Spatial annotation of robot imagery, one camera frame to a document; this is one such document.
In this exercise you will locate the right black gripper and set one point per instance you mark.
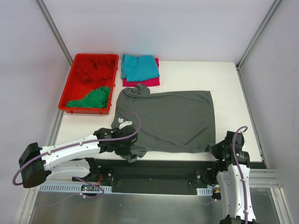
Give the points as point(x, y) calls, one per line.
point(215, 150)

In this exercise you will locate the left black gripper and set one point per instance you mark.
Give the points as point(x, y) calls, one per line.
point(128, 144)

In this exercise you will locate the grey t shirt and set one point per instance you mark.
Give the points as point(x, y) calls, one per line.
point(173, 122)

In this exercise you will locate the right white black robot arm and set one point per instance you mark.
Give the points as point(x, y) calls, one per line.
point(231, 171)

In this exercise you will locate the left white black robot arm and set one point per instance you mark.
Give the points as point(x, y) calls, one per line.
point(36, 163)

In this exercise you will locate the green t shirt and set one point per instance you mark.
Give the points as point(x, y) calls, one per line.
point(97, 98)

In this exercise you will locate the folded magenta t shirt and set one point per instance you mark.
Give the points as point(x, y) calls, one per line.
point(148, 83)

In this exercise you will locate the folded teal t shirt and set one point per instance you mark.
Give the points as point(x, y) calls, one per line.
point(138, 68)

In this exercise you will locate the red t shirt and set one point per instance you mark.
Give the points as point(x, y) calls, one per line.
point(98, 70)

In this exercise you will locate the red plastic bin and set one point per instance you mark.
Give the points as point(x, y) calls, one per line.
point(76, 90)

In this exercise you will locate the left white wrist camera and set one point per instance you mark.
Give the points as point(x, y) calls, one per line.
point(123, 121)

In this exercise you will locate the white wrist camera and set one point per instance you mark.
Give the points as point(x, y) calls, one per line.
point(243, 133)
point(123, 121)

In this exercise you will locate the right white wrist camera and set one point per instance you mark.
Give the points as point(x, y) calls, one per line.
point(243, 133)

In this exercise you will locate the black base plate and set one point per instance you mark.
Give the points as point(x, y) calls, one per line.
point(154, 177)

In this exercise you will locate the right white cable duct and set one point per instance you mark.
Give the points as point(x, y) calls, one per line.
point(204, 191)

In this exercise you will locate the white cable duct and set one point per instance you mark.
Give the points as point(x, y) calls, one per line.
point(73, 188)
point(204, 191)

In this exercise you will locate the left aluminium rail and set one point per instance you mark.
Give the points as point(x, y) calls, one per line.
point(54, 131)

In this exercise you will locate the left white cable duct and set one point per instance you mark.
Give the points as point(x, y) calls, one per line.
point(73, 188)

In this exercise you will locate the right aluminium frame post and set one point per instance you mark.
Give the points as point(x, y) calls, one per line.
point(262, 26)

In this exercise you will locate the aluminium frame post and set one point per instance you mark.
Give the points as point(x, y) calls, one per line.
point(262, 26)
point(55, 32)

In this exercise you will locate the left aluminium frame post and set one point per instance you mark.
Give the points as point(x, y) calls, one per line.
point(55, 32)

